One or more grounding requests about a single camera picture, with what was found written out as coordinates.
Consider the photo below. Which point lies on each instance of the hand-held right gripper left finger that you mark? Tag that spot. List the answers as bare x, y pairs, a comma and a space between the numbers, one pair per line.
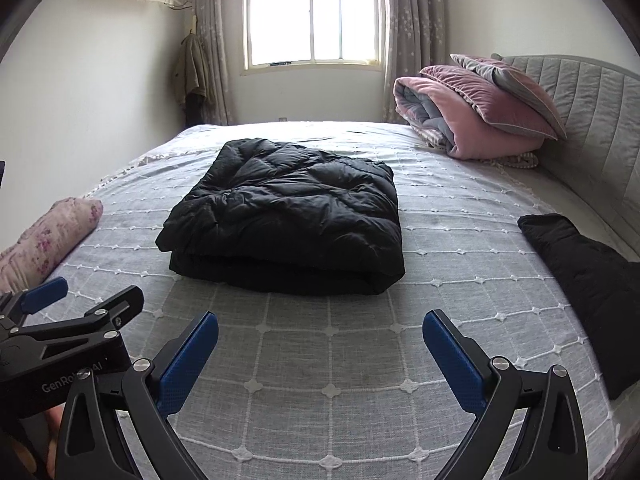
187, 360

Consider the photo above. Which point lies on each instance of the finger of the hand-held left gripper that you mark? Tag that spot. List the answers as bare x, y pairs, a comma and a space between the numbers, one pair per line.
100, 317
45, 292

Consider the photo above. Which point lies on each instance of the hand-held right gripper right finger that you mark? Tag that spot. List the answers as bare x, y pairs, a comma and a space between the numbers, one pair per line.
452, 360

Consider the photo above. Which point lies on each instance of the black puffer jacket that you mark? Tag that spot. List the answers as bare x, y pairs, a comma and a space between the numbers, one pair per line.
280, 210

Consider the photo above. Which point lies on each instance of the person's left hand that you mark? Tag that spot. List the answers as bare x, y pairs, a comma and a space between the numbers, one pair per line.
56, 421

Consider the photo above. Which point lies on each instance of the floral pink pillow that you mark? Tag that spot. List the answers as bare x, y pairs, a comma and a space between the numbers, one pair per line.
45, 240

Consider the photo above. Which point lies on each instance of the bed with grey checked bedspread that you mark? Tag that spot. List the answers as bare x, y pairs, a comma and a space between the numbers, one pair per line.
325, 360

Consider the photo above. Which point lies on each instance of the dark cloth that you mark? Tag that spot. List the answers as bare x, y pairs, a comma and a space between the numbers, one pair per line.
595, 290

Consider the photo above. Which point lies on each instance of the checked folded cloth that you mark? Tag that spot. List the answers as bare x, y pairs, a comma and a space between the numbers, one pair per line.
520, 160

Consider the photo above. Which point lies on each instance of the folded pink grey quilt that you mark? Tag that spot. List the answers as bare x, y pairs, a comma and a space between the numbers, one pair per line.
460, 130

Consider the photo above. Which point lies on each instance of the hanging olive coat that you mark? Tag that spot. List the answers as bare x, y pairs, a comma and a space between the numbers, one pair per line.
190, 70

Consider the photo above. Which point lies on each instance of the pink velvet pillow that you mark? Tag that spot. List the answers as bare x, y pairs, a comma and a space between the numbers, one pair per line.
480, 95

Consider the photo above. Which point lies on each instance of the grey padded headboard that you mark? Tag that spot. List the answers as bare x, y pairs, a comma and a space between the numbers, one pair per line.
595, 120

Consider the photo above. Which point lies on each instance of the grey pink-edged pillow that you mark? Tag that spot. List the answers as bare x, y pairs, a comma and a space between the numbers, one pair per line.
520, 85

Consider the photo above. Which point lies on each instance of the grey patterned curtain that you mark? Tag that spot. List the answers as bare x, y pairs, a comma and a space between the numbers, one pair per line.
415, 35
212, 40

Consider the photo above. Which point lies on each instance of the window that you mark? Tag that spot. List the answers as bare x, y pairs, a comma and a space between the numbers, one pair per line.
310, 15

